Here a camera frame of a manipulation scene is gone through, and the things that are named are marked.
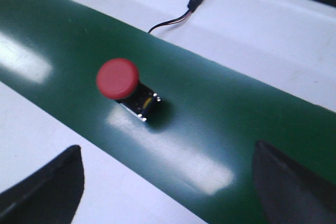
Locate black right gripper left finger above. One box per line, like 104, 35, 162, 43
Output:
1, 145, 85, 223

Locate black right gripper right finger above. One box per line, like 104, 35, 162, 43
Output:
252, 141, 335, 223

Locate green conveyor belt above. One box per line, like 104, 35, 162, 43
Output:
1, 0, 335, 223

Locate thin sensor cable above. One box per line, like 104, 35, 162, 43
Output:
147, 10, 193, 34

